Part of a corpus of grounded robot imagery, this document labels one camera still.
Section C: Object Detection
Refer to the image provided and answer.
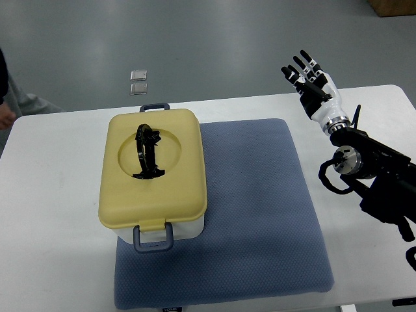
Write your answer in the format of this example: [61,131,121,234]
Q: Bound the person's bare hand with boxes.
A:
[0,102,16,130]

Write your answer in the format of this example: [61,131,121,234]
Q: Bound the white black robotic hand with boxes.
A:
[281,50,351,136]

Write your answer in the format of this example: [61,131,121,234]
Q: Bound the yellow storage box lid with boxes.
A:
[97,102,208,253]

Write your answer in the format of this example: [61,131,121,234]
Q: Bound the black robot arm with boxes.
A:
[318,106,415,242]

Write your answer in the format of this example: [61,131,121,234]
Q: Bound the brown cardboard box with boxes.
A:
[367,0,416,18]

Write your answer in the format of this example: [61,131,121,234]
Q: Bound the white storage box base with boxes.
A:
[113,214,205,244]

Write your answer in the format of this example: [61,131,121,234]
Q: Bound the person in dark top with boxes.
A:
[0,47,64,131]

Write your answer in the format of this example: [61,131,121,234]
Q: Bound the upper metal floor plate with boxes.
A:
[130,70,148,81]

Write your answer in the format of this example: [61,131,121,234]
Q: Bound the blue padded mat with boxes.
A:
[114,118,334,310]

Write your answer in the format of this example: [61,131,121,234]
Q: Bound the black table edge label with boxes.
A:
[392,298,416,307]

